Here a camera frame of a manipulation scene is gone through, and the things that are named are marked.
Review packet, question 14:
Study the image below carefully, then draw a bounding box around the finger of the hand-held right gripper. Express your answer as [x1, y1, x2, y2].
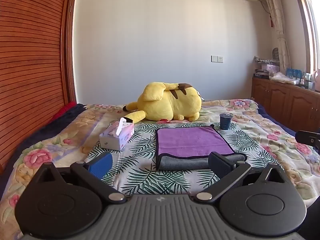
[295, 130, 320, 153]

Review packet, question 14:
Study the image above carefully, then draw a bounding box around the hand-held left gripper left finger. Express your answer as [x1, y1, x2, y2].
[32, 152, 127, 203]

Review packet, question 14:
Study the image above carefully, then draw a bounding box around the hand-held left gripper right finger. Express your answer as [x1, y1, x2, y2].
[196, 151, 287, 204]

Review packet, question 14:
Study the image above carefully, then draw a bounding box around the purple and grey towel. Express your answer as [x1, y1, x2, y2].
[155, 126, 248, 172]

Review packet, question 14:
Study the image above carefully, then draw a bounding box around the pink and white tissue box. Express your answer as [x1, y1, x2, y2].
[99, 117, 135, 151]

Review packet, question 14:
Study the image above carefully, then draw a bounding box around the wooden cabinet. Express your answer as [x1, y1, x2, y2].
[251, 76, 320, 133]

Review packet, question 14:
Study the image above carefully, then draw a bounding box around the leaf print cloth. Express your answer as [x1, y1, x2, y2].
[84, 122, 277, 197]

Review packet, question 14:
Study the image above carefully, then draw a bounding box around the dark blue cup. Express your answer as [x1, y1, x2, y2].
[219, 113, 233, 131]

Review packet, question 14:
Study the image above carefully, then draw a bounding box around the pink jug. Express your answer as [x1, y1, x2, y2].
[313, 68, 320, 92]

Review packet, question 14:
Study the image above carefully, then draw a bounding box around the dark blue blanket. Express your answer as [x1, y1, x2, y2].
[0, 104, 87, 174]

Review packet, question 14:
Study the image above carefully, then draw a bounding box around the white cloth pile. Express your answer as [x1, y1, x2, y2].
[271, 71, 301, 85]

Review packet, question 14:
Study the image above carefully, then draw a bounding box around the blue carton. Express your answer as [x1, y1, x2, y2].
[286, 68, 302, 78]

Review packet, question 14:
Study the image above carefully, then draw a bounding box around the red cloth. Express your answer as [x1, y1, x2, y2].
[51, 101, 77, 120]

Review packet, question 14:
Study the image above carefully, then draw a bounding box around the stack of books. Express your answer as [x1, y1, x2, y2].
[253, 68, 271, 80]

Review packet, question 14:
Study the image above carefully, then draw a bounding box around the yellow plush toy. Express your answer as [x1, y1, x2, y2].
[122, 81, 202, 125]

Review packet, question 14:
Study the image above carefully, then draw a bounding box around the folded floral cloth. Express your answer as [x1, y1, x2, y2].
[254, 56, 279, 64]

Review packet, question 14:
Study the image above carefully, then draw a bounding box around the patterned cream curtain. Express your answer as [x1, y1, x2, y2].
[259, 0, 291, 73]

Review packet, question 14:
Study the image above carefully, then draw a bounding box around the wooden window frame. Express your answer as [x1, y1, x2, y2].
[290, 0, 320, 75]

